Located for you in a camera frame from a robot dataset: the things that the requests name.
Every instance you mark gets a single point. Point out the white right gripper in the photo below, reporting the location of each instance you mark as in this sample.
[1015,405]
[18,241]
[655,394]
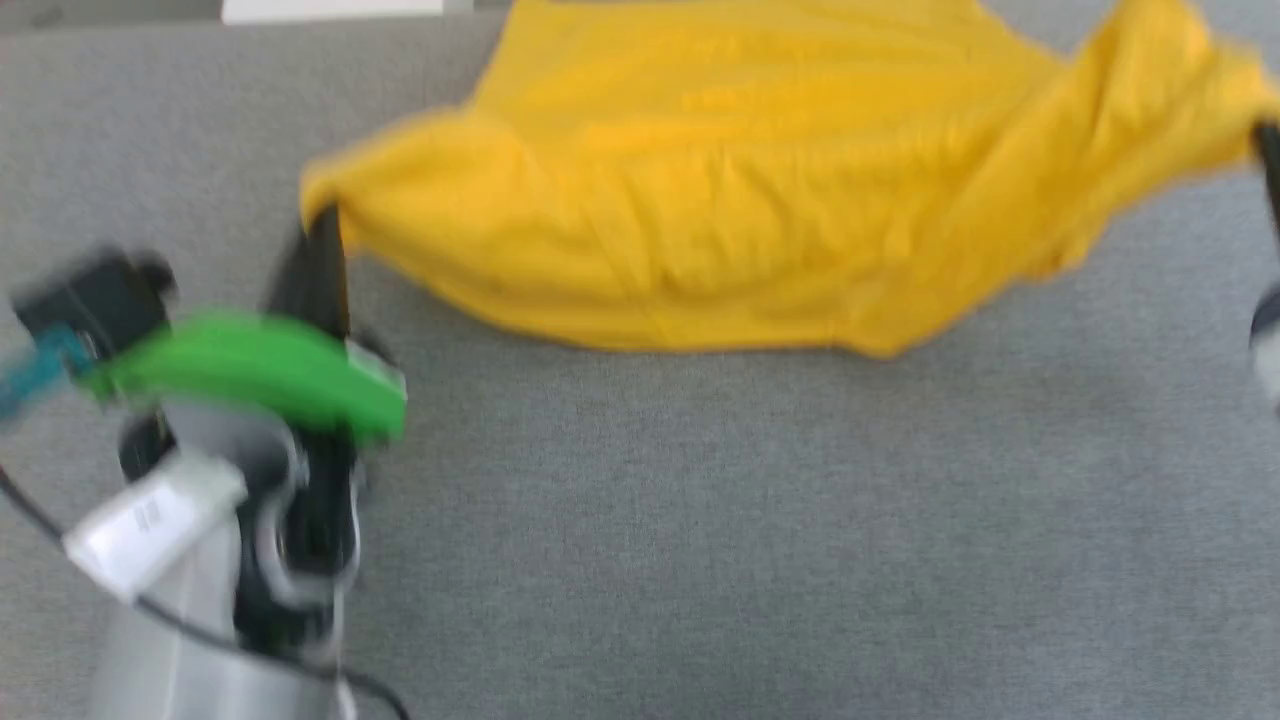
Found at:
[1270,340]

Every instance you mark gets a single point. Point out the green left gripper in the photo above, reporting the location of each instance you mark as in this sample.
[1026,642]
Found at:
[260,370]

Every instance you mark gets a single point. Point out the yellow bear print garment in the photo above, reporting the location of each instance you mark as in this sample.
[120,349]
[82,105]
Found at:
[750,180]

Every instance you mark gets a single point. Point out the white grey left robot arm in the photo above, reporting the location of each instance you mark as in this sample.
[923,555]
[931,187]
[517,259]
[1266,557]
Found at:
[200,600]

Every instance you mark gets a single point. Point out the white rectangular box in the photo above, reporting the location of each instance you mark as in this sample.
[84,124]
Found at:
[330,9]

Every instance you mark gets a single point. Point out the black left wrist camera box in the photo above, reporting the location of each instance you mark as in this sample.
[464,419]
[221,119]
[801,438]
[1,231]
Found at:
[95,300]

